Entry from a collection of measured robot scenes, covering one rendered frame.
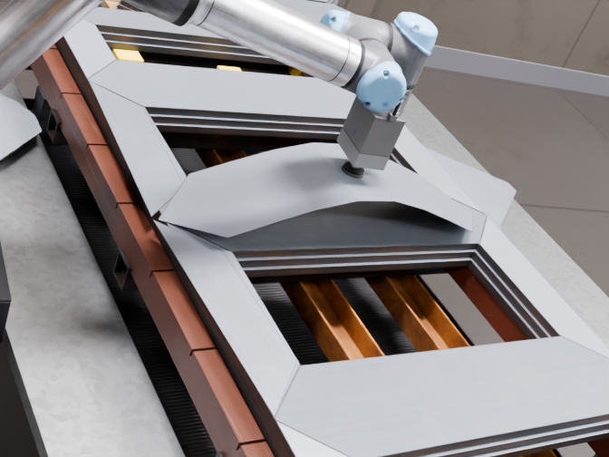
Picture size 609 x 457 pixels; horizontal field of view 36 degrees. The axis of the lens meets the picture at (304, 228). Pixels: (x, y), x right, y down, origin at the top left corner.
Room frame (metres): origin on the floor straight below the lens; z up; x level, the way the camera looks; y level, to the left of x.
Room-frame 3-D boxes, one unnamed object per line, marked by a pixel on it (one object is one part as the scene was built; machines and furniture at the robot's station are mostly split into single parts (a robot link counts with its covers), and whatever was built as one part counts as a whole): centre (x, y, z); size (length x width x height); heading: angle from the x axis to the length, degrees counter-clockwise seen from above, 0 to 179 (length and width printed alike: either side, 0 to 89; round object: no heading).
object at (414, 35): (1.52, -0.04, 1.22); 0.09 x 0.08 x 0.11; 116
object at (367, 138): (1.52, -0.05, 1.06); 0.10 x 0.09 x 0.16; 123
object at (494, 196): (2.09, -0.32, 0.77); 0.45 x 0.20 x 0.04; 40
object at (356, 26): (1.46, 0.04, 1.22); 0.11 x 0.11 x 0.08; 26
